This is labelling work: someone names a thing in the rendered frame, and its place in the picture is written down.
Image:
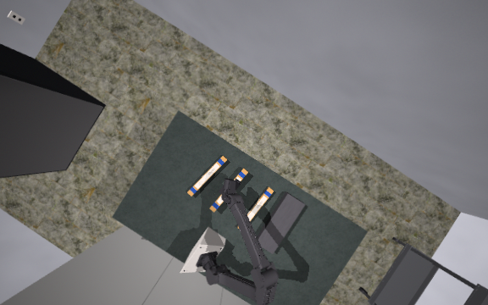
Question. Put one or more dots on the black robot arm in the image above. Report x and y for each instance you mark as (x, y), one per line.
(266, 280)

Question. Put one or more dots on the orange pack with white label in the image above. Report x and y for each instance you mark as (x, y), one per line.
(259, 203)

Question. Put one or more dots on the white welding electrode pack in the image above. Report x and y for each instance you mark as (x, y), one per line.
(207, 175)

